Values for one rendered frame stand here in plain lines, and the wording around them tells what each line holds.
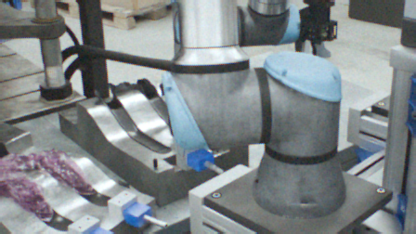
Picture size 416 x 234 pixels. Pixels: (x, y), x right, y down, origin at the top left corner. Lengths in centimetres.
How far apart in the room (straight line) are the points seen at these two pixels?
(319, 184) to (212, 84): 23
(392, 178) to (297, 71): 34
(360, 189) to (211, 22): 38
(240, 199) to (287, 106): 20
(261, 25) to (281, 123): 27
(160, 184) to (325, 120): 59
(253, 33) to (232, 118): 28
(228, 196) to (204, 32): 29
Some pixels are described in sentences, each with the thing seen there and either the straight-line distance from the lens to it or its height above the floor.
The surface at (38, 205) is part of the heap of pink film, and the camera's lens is 141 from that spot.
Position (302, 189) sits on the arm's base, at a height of 108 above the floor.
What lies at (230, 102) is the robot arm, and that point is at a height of 123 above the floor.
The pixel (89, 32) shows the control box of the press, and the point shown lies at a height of 92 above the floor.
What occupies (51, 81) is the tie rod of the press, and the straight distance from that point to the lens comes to 213.
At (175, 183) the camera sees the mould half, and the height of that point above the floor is 85.
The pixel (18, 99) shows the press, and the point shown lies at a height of 79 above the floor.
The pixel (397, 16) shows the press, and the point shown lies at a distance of 549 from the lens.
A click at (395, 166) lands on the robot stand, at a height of 104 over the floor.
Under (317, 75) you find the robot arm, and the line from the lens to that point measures 95.
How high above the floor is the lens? 161
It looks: 25 degrees down
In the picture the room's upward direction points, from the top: straight up
